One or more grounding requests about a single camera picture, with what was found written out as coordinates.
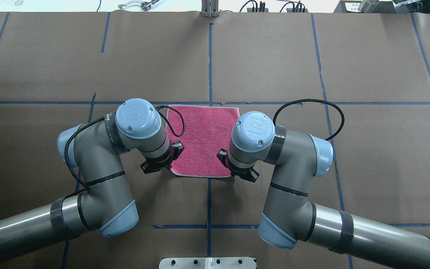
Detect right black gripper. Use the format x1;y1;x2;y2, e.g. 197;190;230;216
216;148;260;182

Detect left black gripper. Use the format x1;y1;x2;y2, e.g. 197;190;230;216
140;140;185;174

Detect pink terry towel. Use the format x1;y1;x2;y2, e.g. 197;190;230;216
166;105;240;178

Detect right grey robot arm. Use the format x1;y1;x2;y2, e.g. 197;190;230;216
217;111;430;269

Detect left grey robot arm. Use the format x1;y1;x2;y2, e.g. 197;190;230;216
0;98;184;262

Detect long metal reacher stick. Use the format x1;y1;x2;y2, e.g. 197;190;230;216
118;0;159;12

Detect black weight block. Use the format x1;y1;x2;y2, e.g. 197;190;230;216
333;0;396;13

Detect silver metal cylinder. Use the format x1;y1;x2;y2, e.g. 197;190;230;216
358;0;379;13

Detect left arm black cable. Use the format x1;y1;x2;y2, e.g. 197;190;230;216
64;106;186;195

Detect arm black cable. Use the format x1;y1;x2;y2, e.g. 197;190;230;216
273;99;345;142
64;106;186;195

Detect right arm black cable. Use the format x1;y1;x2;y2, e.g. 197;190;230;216
273;99;345;142

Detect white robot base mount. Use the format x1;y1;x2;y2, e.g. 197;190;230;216
159;257;258;269

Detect aluminium frame post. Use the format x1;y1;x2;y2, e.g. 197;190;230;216
201;0;220;18

